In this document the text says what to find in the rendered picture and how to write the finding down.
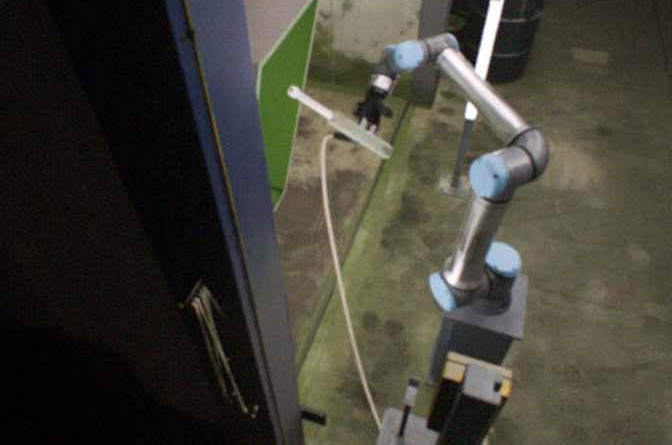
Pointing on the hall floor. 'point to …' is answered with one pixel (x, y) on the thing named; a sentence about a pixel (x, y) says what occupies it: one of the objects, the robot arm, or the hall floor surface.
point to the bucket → (456, 26)
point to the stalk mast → (472, 406)
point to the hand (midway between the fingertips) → (360, 141)
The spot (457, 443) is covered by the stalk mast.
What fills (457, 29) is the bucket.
